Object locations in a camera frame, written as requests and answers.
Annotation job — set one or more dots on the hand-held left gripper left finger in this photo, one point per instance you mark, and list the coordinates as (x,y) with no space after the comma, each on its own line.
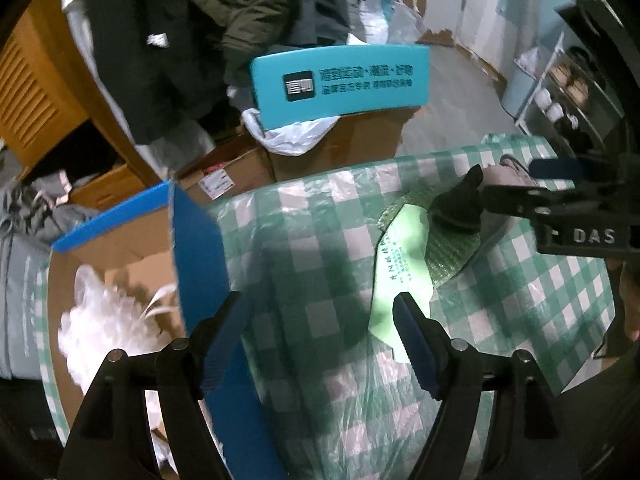
(225,345)

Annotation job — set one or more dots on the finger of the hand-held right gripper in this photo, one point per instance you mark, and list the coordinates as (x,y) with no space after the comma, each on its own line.
(555,167)
(510,200)

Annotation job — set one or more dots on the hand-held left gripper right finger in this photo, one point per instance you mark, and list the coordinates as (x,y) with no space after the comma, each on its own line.
(417,345)

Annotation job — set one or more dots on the dark knit sock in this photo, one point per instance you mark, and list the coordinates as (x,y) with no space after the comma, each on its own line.
(455,205)

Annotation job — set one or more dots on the blue cardboard box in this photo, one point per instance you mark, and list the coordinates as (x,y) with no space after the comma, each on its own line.
(200,240)

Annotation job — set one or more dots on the white plastic packing film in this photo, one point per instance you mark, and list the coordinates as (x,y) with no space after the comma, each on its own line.
(105,330)

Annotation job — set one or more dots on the person's right forearm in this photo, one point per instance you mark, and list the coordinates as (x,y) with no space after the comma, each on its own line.
(630,305)

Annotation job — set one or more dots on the grey-brown cloth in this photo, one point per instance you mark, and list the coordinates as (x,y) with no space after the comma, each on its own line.
(505,172)

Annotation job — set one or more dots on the green bubble mailer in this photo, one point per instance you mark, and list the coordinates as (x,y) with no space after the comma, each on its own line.
(450,247)

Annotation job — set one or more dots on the light green paper packet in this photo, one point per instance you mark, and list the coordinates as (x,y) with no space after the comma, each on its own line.
(400,270)

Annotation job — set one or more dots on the shoe rack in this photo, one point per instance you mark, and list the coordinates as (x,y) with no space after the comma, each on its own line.
(560,85)

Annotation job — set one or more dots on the pink plastic bag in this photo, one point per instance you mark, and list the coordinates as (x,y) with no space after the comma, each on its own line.
(532,57)

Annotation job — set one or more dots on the green checked tablecloth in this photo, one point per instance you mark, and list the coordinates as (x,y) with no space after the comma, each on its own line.
(325,220)

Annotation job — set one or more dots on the large brown cardboard box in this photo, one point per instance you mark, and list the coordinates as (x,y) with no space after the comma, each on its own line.
(350,142)

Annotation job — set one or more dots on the labelled brown cardboard box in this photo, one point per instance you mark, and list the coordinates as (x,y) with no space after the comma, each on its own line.
(225,170)

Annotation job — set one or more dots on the teal printed box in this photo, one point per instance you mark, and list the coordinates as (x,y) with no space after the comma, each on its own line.
(340,85)

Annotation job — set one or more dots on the white plastic bag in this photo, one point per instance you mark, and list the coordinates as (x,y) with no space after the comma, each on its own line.
(295,135)

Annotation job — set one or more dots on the grey-blue jacket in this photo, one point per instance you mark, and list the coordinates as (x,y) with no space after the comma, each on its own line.
(327,20)

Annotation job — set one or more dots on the olive green jacket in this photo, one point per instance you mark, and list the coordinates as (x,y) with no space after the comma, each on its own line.
(265,5)

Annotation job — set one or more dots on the black coat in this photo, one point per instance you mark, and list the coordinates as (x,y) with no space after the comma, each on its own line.
(135,35)

